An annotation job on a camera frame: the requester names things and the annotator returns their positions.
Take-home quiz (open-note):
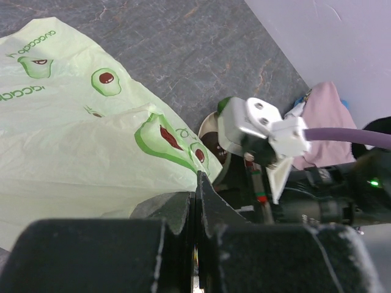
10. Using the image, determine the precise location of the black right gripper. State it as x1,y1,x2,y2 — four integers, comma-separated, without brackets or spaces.
213,153,283,224

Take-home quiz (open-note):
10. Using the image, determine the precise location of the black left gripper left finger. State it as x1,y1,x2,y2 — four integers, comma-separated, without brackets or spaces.
1,192,196,292

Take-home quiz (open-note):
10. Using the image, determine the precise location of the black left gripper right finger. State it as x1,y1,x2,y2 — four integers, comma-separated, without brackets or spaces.
195,172,384,292

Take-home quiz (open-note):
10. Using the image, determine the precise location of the green avocado print plastic bag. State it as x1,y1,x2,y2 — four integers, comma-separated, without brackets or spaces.
1,17,222,250

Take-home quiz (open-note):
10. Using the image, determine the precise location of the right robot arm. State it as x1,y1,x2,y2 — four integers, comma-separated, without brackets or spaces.
217,117,390,226

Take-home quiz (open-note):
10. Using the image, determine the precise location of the cream ceramic plate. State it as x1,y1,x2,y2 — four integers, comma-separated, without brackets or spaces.
198,112,231,186

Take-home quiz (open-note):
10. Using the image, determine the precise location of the pink cloth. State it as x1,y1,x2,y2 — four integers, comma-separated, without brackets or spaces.
285,82,356,170

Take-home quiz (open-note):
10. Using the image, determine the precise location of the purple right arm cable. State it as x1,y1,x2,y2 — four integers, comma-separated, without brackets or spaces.
305,127,391,151

